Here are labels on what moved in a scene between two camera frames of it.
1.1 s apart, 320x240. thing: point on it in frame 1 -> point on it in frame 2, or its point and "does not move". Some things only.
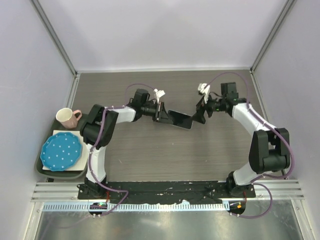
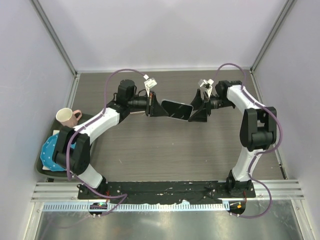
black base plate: x=168 y=192 does not move
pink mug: x=67 y=117 does not move
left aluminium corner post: x=54 y=36 does not move
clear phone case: x=180 y=119 -> x=177 y=110
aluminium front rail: x=269 y=191 does not move
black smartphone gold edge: x=180 y=119 -> x=177 y=110
